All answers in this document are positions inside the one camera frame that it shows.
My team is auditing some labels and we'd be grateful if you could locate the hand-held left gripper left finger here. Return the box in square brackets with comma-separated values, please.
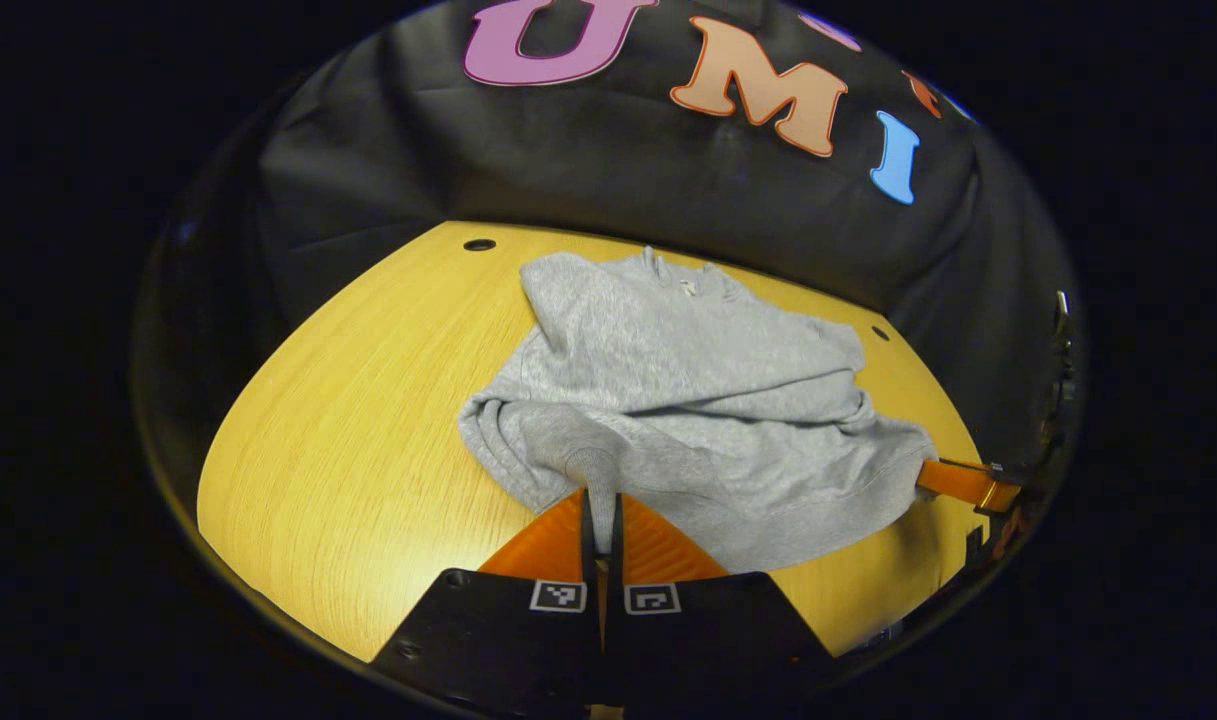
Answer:
[368, 487, 604, 720]

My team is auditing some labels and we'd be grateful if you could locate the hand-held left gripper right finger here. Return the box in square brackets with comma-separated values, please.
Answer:
[605, 492, 839, 720]

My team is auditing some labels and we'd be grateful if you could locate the grey zip-neck sweater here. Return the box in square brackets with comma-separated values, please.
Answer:
[458, 245, 939, 574]

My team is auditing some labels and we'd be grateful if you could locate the black backdrop cloth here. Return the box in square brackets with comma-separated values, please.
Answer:
[138, 0, 1084, 471]

